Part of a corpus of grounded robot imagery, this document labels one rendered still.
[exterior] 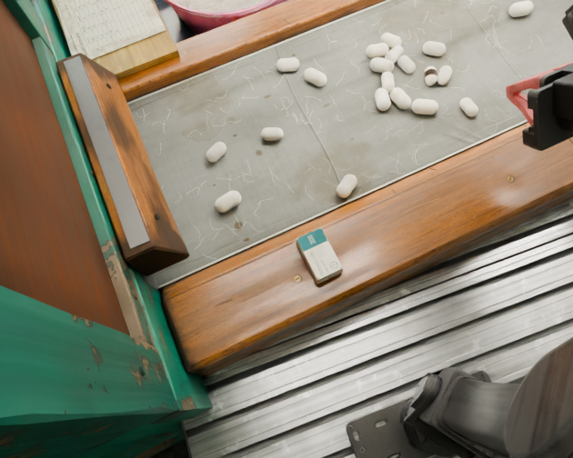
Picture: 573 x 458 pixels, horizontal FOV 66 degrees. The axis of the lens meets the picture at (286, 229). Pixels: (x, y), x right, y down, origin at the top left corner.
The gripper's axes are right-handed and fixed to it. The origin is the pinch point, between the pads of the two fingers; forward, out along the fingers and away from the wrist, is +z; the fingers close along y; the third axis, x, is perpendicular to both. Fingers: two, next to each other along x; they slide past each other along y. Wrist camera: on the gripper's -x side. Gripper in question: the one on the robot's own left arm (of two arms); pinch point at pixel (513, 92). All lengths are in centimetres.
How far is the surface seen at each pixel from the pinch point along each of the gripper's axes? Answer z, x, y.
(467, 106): 10.8, 4.2, -1.2
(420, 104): 12.7, 1.9, 4.9
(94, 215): 3, -5, 50
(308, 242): 1.4, 8.1, 29.2
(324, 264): -1.2, 10.4, 28.8
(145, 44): 32, -17, 37
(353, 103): 18.5, -0.4, 12.5
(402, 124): 13.5, 3.9, 7.8
